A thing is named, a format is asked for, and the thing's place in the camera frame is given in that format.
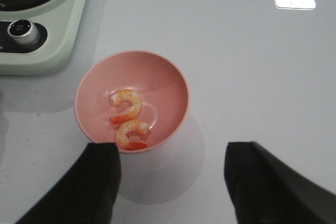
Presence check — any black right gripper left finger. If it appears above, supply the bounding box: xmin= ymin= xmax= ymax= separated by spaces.
xmin=17 ymin=143 xmax=121 ymax=223

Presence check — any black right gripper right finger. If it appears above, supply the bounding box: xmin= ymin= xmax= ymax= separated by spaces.
xmin=224 ymin=142 xmax=335 ymax=223

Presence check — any pink plastic bowl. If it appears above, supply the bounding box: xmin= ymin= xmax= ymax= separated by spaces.
xmin=74 ymin=50 xmax=190 ymax=152

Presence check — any green breakfast maker base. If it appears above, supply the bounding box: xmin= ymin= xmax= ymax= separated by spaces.
xmin=1 ymin=0 xmax=86 ymax=75

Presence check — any right silver control knob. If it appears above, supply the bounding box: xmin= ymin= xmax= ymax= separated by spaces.
xmin=7 ymin=18 xmax=40 ymax=48

